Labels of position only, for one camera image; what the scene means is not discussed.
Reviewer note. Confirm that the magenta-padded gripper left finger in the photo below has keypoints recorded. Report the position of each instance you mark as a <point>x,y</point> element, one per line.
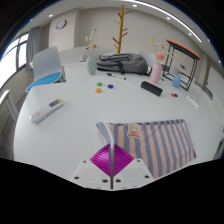
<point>101,160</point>

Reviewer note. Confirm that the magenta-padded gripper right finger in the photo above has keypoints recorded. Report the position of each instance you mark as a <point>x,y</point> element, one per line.
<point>123,161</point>

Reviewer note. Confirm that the striped towel with bear patch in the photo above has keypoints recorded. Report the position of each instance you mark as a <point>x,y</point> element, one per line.
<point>163,143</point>

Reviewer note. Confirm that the orange round magnet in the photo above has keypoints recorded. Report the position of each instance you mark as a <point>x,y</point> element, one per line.
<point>98,90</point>

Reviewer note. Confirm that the white remote control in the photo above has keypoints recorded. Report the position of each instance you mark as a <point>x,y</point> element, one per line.
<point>46,111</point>

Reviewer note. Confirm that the green round magnet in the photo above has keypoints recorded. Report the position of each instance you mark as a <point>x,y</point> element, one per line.
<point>99,84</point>

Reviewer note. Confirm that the black rectangular case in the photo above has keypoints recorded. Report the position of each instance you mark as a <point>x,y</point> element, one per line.
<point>151,88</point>

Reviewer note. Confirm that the small blue round magnet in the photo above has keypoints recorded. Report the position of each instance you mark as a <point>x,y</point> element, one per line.
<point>175,95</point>

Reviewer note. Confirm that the black marker pen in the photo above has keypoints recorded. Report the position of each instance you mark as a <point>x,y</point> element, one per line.
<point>116,76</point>

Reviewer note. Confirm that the white marker pen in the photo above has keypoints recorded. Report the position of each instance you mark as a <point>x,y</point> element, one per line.
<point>192,102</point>

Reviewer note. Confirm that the pink vase with flowers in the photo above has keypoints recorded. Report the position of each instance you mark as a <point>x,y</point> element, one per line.
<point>156,74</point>

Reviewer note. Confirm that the green vase with dried flowers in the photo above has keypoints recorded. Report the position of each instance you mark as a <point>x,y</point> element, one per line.
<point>91,66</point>

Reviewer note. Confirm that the blue vase with flowers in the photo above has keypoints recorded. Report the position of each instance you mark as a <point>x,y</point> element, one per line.
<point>176,81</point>

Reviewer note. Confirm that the grey backpack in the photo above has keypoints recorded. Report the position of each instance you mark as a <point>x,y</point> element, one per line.
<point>125,62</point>

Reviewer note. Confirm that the white chair with blue seat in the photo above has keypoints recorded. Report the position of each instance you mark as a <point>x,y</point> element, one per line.
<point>46,65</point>

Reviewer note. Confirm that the wooden coat rack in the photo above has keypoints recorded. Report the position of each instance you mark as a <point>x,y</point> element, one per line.
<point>120,30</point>

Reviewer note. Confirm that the grey curtain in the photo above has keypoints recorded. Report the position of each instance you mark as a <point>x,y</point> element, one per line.
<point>32,46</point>

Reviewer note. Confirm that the window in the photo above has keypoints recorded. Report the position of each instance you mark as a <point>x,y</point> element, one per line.
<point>11,61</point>

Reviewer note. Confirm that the ceiling lights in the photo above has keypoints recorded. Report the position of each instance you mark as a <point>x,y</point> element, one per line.
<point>160,10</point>

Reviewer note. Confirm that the black frame orange-top side table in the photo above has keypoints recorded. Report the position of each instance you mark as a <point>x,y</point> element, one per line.
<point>185,48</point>

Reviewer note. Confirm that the round wall clock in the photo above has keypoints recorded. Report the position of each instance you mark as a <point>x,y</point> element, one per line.
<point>60,24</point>

